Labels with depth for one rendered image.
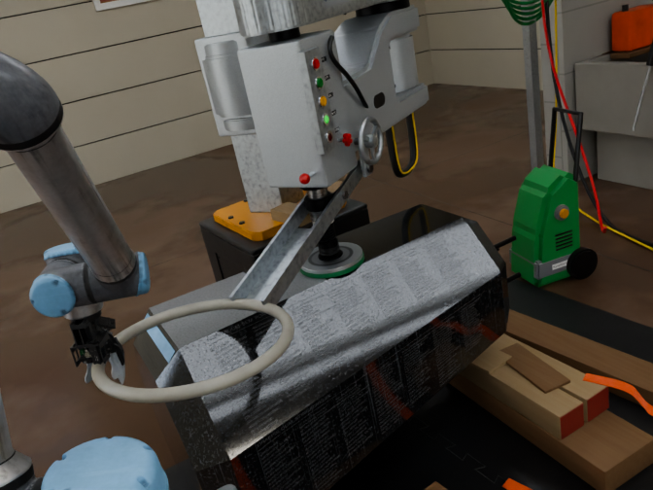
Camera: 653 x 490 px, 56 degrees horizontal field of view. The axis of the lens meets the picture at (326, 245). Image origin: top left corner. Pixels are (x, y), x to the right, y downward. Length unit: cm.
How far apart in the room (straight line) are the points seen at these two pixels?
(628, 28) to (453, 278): 302
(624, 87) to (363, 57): 260
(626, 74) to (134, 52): 547
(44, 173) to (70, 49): 679
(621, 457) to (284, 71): 159
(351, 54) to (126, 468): 159
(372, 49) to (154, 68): 596
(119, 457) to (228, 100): 189
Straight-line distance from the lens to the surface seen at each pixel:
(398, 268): 202
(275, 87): 178
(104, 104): 784
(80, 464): 93
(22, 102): 92
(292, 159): 182
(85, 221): 112
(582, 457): 226
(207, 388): 133
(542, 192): 329
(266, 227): 261
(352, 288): 194
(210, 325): 184
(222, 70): 259
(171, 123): 801
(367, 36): 217
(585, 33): 474
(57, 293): 135
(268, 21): 173
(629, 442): 233
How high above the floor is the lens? 166
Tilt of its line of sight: 23 degrees down
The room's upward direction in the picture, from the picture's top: 12 degrees counter-clockwise
